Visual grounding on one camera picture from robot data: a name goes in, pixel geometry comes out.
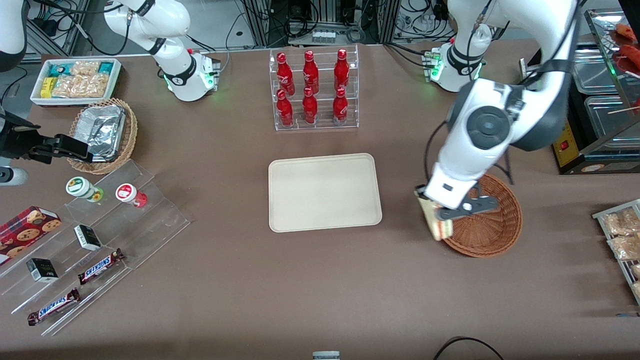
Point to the white power strip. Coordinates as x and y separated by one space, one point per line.
324 36

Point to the small black tissue box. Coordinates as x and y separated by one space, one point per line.
42 270
87 238

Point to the Snickers chocolate bar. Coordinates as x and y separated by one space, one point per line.
53 306
101 266

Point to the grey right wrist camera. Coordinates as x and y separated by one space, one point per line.
15 176

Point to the red lid yogurt cup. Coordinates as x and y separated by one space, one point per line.
126 192

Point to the aluminium equipment rack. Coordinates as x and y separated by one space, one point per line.
265 20

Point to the green lid yogurt cup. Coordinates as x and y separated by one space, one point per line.
79 186

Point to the steel food pan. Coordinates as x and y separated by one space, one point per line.
615 120
595 70

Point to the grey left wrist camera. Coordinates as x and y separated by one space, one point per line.
475 206

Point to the red fried food piece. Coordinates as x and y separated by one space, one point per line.
625 31
631 52

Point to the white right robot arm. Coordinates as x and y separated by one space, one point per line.
175 60

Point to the yellow snack packet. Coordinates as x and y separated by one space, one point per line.
47 87

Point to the black food warmer case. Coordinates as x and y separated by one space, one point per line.
600 161

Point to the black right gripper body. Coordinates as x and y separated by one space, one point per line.
16 141

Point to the brown wicker basket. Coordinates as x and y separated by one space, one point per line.
500 235

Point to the white plastic snack bin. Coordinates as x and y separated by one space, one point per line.
75 101

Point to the cream plastic tray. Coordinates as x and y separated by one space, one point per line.
325 192

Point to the small grey device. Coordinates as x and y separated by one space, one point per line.
326 356

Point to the clear bag of fried snacks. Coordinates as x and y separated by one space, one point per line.
625 246
636 271
620 222

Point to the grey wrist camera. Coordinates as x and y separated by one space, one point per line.
475 206
15 176

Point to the clear acrylic bottle rack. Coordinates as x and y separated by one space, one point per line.
322 125

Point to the triangular sandwich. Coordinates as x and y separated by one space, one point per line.
432 225

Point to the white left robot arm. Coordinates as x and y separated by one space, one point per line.
480 150

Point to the aluminium frame stand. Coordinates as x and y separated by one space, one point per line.
50 37

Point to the aluminium foil tray stack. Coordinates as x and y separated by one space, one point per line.
102 127

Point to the teal snack packet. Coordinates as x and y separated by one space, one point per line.
59 69
106 67

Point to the red chocolate cookie box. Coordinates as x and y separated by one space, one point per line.
25 232

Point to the clear acrylic stepped shelf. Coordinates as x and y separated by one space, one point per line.
150 230

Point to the red cola bottle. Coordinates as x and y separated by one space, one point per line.
310 107
340 107
284 75
341 70
310 72
285 109

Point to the light tan wicker basket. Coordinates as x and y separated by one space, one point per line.
131 135

